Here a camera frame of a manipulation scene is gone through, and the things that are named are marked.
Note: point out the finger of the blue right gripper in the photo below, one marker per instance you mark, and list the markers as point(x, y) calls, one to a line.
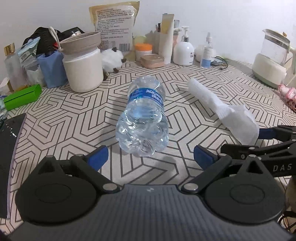
point(267, 134)

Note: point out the orange lid cream jar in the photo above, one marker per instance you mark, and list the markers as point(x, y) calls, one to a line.
point(142, 49)

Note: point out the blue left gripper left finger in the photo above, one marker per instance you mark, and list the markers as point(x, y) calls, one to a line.
point(97, 158)

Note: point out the beige gloved right hand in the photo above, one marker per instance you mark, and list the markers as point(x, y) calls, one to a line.
point(290, 194)

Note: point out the white pump lotion bottle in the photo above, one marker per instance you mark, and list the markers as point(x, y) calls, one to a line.
point(183, 53)

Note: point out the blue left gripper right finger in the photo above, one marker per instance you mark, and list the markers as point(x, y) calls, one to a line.
point(203, 157)

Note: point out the beige printed food pouch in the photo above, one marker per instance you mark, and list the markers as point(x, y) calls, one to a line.
point(115, 24)

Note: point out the upright empty plastic bottle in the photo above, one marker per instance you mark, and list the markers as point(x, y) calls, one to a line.
point(3, 111)

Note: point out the black bag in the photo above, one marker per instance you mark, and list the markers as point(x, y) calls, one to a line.
point(47, 45)

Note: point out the black induction cooktop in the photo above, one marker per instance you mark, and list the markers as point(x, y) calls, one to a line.
point(10, 134)

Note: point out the white paper towel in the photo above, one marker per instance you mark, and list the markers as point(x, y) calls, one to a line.
point(237, 118)

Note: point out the white jar with beige lid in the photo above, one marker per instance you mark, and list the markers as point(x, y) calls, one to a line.
point(82, 61)

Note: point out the glass electric kettle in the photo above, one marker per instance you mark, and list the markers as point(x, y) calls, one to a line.
point(275, 64)

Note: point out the gold cap clear bottle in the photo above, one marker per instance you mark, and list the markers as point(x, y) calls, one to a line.
point(15, 71)

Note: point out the clear spray bottle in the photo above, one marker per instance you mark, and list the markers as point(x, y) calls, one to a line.
point(207, 52)

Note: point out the pink patterned cloth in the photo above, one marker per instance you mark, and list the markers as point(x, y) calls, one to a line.
point(288, 96)

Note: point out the pink rectangular compact case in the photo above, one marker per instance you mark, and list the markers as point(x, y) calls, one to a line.
point(152, 61)

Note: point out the clear plastic water bottle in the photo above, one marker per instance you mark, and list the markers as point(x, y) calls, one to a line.
point(142, 129)

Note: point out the pink pen holder cup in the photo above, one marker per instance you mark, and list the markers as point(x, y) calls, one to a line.
point(157, 36)

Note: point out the white cosmetic tube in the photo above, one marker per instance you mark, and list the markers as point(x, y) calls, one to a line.
point(166, 37)

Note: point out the white fluffy sheep toy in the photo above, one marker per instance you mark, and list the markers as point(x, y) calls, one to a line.
point(112, 60)

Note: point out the green round lid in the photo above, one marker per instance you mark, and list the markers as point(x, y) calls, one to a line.
point(139, 40)

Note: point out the green rectangular box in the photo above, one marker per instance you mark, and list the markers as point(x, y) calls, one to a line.
point(22, 97)

